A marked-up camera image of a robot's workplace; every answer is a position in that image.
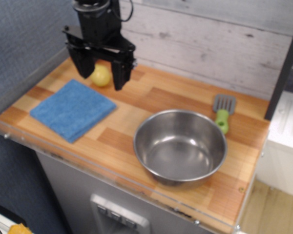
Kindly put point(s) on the blue folded cloth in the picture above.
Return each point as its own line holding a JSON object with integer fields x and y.
{"x": 73, "y": 110}

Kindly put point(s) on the grey spatula green handle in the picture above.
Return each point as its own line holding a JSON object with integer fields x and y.
{"x": 223, "y": 106}

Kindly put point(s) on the white side cabinet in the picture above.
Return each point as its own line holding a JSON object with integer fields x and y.
{"x": 275, "y": 166}

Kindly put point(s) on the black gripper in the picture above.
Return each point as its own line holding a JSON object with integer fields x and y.
{"x": 99, "y": 37}

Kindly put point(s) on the yellow potato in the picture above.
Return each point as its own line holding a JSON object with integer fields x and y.
{"x": 101, "y": 76}

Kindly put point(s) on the yellow tape object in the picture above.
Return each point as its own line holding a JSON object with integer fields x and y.
{"x": 19, "y": 229}

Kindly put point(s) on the grey cabinet with buttons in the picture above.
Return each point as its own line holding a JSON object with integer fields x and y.
{"x": 97, "y": 201}

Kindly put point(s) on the black vertical post right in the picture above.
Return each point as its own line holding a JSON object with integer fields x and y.
{"x": 280, "y": 84}

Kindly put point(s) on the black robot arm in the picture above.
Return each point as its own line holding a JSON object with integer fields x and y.
{"x": 92, "y": 5}

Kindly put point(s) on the stainless steel bowl pan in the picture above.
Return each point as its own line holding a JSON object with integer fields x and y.
{"x": 180, "y": 147}

